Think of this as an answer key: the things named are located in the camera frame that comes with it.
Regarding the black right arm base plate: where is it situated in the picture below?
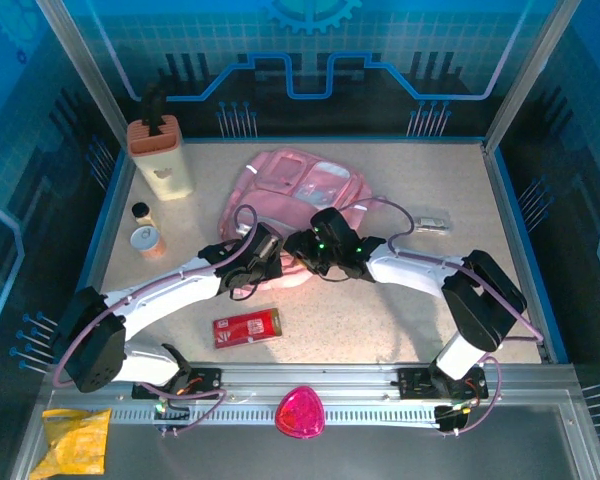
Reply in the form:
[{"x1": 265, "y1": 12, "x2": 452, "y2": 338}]
[{"x1": 397, "y1": 368, "x2": 490, "y2": 401}]

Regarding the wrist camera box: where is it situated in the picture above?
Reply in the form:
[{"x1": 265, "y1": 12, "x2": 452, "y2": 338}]
[
  {"x1": 252, "y1": 224, "x2": 282, "y2": 261},
  {"x1": 310, "y1": 208, "x2": 354, "y2": 240}
]

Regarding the aluminium frame post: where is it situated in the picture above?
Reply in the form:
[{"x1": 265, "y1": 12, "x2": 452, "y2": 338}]
[
  {"x1": 482, "y1": 0, "x2": 584, "y2": 154},
  {"x1": 33, "y1": 0, "x2": 136, "y2": 156}
]

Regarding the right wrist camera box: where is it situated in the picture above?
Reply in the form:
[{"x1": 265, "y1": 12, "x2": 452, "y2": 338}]
[{"x1": 310, "y1": 208, "x2": 354, "y2": 240}]

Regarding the clear plastic supplies bag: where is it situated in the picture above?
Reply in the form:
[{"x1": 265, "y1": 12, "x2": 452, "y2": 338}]
[{"x1": 412, "y1": 209, "x2": 454, "y2": 236}]

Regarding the slotted grey cable duct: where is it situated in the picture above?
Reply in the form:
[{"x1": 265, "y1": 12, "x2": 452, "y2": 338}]
[{"x1": 108, "y1": 405, "x2": 444, "y2": 425}]

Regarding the aluminium front beam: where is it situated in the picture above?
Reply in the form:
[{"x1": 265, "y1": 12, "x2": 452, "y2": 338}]
[{"x1": 42, "y1": 363, "x2": 579, "y2": 401}]

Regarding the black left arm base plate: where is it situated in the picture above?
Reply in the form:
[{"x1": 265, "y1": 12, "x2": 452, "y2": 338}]
[{"x1": 131, "y1": 368, "x2": 222, "y2": 401}]

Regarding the pink triangular button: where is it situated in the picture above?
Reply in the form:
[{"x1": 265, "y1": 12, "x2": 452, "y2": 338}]
[{"x1": 273, "y1": 385, "x2": 326, "y2": 441}]

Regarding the black knife handle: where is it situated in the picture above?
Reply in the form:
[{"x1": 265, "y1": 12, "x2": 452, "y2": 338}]
[{"x1": 142, "y1": 84, "x2": 169, "y2": 137}]

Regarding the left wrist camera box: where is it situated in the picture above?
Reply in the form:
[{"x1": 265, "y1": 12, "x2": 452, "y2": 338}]
[{"x1": 252, "y1": 224, "x2": 282, "y2": 261}]

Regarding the yellow snack bag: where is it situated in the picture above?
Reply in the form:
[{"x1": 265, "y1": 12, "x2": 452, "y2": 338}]
[{"x1": 28, "y1": 407, "x2": 112, "y2": 480}]

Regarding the copper tin can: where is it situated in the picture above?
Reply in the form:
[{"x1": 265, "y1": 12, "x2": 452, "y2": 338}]
[{"x1": 129, "y1": 225, "x2": 167, "y2": 261}]

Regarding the pink backpack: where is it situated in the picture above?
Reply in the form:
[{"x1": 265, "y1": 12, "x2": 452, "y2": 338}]
[{"x1": 217, "y1": 147, "x2": 374, "y2": 291}]

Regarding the red snack packet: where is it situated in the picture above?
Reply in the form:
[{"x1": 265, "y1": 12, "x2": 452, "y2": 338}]
[{"x1": 211, "y1": 307, "x2": 284, "y2": 351}]

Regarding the small bottle black cap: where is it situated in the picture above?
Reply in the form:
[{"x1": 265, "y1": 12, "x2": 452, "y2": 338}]
[{"x1": 131, "y1": 201, "x2": 154, "y2": 227}]

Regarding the cream knife block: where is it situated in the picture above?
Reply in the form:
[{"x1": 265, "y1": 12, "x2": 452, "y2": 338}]
[{"x1": 125, "y1": 113, "x2": 196, "y2": 203}]

